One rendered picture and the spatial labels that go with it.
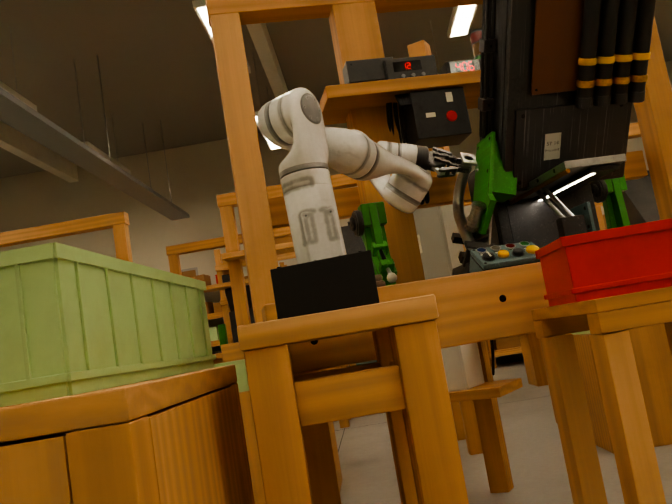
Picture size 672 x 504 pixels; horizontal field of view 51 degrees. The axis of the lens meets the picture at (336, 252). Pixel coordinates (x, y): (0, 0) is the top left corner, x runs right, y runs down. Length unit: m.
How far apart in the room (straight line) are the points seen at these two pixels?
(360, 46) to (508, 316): 1.09
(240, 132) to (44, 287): 1.39
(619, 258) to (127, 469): 0.93
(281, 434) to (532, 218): 1.17
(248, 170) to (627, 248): 1.17
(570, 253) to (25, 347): 0.92
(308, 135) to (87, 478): 0.73
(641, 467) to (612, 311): 0.26
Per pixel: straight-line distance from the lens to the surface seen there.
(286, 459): 1.12
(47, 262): 0.84
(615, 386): 1.29
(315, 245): 1.23
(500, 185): 1.87
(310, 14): 2.39
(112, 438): 0.78
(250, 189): 2.11
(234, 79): 2.22
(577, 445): 1.49
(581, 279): 1.33
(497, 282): 1.56
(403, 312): 1.12
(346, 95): 2.10
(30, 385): 0.84
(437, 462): 1.15
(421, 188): 1.62
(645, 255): 1.37
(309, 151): 1.27
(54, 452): 0.80
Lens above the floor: 0.80
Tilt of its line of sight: 7 degrees up
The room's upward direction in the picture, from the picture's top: 9 degrees counter-clockwise
